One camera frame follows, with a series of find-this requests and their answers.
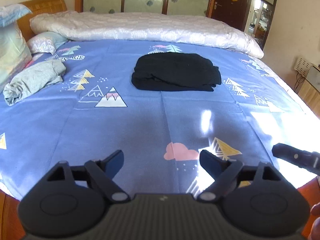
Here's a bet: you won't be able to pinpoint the small patterned pillow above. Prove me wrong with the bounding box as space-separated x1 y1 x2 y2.
26 31 69 55

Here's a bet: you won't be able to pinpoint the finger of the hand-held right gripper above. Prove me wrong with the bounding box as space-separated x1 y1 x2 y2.
272 143 320 175

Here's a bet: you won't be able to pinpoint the grey garment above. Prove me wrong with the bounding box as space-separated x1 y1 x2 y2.
3 59 67 106

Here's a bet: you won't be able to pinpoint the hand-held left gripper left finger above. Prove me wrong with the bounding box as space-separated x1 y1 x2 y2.
47 149 131 202

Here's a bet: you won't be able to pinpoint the white perforated panel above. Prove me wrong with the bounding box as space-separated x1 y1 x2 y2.
292 56 313 77

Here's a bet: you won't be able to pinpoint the large light blue pillow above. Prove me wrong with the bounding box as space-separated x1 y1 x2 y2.
0 4 33 85

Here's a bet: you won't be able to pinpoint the light wooden cabinet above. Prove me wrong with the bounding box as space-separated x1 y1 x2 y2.
297 65 320 117

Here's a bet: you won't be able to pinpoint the person's right hand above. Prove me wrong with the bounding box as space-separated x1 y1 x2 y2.
307 204 320 240

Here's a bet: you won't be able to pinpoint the wooden bed frame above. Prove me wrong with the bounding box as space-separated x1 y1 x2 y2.
0 0 320 240

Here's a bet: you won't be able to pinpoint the dark wooden door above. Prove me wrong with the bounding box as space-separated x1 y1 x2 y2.
211 0 255 32

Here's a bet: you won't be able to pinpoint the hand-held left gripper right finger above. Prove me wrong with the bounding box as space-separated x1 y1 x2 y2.
199 149 282 202

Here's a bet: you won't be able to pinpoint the black pants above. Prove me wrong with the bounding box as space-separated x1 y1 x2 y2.
131 52 222 92

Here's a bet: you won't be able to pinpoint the blue printed bedsheet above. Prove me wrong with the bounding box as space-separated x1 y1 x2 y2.
0 39 320 202

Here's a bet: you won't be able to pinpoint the white quilt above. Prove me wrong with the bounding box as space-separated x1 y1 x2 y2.
29 11 265 59

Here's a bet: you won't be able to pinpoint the thin cable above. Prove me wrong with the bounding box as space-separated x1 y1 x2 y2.
294 72 306 93

